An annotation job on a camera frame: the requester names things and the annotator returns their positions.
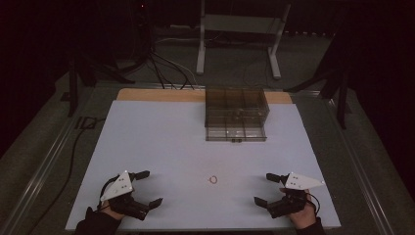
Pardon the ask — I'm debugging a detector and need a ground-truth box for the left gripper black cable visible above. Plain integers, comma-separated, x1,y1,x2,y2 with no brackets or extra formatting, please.
97,175,121,211

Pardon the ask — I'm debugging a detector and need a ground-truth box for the black tripod stand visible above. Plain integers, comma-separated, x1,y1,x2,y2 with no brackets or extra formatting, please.
282,19,354,130
60,48,137,118

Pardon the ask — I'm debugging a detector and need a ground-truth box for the white metal stand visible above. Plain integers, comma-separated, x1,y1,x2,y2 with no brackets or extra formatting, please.
196,0,293,80

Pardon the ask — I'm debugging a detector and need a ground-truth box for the person's right hand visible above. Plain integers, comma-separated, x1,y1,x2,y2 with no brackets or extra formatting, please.
279,187,318,230

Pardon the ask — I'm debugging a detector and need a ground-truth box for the person's left hand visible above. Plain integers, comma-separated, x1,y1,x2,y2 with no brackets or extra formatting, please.
97,200,126,222

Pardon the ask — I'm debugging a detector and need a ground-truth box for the long black floor cable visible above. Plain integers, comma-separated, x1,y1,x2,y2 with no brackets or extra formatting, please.
28,117,108,235

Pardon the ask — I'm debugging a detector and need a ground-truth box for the aluminium floor rail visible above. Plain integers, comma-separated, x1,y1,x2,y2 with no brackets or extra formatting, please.
321,96,396,235
0,97,86,235

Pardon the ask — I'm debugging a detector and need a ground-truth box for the bundle of floor cables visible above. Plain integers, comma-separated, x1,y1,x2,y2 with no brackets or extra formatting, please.
128,0,198,91

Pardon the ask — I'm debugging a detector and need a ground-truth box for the white table sheet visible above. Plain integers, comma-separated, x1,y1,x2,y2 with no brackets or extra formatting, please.
65,99,343,232

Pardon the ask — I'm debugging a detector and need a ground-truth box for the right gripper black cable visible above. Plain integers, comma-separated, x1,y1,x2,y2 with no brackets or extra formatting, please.
305,192,322,217

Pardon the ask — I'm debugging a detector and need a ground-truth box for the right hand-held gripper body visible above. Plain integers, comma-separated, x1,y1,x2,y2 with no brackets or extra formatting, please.
265,171,327,219

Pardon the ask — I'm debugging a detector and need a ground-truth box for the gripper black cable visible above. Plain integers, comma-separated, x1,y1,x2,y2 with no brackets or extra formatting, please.
97,175,121,211
305,192,322,217

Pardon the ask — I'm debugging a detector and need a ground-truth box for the transparent divided drawer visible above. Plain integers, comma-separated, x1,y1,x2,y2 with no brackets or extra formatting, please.
205,124,268,144

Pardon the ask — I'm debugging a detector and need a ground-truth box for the transparent drawer organiser box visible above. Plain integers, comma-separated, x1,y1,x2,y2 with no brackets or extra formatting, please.
204,85,271,129

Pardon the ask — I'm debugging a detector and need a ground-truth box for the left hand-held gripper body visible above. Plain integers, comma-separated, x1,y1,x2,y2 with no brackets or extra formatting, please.
99,169,151,221

